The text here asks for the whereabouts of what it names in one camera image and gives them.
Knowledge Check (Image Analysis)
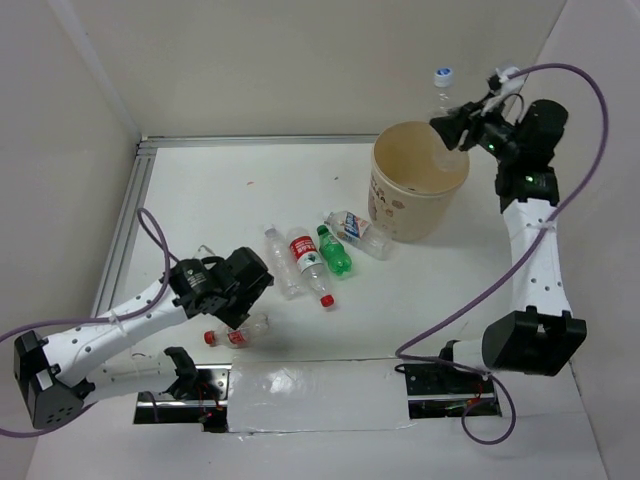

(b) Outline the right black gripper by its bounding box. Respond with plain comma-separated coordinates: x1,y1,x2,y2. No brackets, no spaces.
430,91,523,162

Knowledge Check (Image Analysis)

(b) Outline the red cola bottle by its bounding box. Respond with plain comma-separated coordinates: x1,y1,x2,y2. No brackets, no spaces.
203,314,270,349

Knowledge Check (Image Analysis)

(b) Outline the blue white label bottle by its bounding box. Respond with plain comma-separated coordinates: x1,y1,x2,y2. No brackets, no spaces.
323,210,392,260

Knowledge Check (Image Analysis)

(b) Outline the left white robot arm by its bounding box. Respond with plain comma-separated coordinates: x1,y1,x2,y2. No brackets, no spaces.
14,247,274,430

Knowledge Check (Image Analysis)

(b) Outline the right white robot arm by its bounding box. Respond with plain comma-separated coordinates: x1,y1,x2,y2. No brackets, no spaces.
429,99,587,392

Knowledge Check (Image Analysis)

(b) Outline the beige paper bucket bin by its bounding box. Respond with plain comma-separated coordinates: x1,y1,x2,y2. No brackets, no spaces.
368,121,470,242

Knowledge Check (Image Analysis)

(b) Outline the clear bottle white cap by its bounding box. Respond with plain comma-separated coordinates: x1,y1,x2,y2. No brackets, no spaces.
264,225,304,299

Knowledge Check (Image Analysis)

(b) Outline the red label water bottle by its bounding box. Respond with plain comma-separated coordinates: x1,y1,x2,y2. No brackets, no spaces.
286,227,335,308

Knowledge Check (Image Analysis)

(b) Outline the green plastic bottle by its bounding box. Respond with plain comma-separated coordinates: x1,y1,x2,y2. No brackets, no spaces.
316,225,353,276

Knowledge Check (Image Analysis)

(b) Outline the white taped cover sheet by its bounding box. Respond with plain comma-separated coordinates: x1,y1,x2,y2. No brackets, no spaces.
227,360,411,433

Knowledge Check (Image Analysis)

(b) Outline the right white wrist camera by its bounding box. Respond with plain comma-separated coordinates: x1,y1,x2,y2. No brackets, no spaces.
481,64,524,115

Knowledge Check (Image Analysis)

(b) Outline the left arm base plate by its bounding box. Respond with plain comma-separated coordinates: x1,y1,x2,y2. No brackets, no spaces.
133,364,231,433

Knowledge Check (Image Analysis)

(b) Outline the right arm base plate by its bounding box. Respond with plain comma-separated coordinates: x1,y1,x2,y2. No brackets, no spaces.
394,363,501,420

